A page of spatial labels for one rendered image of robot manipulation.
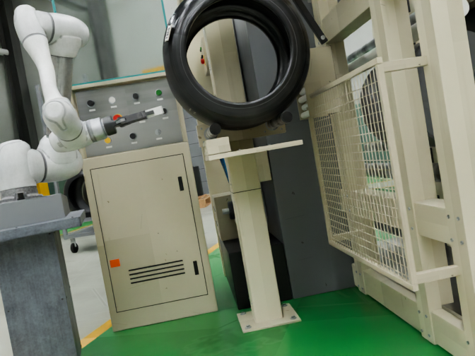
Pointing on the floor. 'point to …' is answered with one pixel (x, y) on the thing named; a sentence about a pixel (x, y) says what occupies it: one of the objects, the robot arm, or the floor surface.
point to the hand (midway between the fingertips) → (154, 111)
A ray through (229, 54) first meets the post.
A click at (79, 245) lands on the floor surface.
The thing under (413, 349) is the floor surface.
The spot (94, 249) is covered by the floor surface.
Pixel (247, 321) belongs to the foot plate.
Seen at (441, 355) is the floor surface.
